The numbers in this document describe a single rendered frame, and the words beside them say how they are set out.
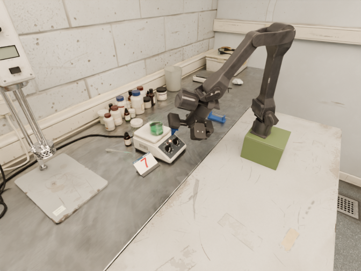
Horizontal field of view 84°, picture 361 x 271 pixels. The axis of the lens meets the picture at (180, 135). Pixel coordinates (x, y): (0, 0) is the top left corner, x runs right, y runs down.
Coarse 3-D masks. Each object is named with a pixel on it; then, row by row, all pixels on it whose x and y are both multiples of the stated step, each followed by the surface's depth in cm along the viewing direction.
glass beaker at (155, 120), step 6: (150, 114) 84; (156, 114) 85; (150, 120) 80; (156, 120) 80; (162, 120) 82; (150, 126) 82; (156, 126) 82; (162, 126) 83; (150, 132) 84; (156, 132) 83; (162, 132) 85
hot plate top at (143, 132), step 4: (148, 124) 92; (140, 128) 90; (144, 128) 90; (148, 128) 90; (164, 128) 90; (168, 128) 90; (136, 132) 87; (140, 132) 87; (144, 132) 87; (148, 132) 87; (164, 132) 87; (140, 136) 85; (144, 136) 85; (148, 136) 85; (152, 136) 85; (160, 136) 85; (148, 140) 83; (152, 140) 82; (156, 140) 82
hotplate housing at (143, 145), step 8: (136, 136) 88; (168, 136) 88; (136, 144) 88; (144, 144) 85; (152, 144) 83; (160, 144) 84; (144, 152) 89; (152, 152) 85; (160, 152) 82; (168, 160) 82
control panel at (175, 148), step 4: (172, 136) 89; (176, 136) 90; (168, 140) 87; (180, 140) 90; (164, 144) 85; (168, 144) 86; (172, 144) 87; (180, 144) 89; (184, 144) 89; (160, 148) 82; (164, 148) 83; (172, 148) 85; (176, 148) 86; (180, 148) 87; (164, 152) 82; (168, 152) 83; (172, 152) 84; (176, 152) 85; (168, 156) 82; (172, 156) 83
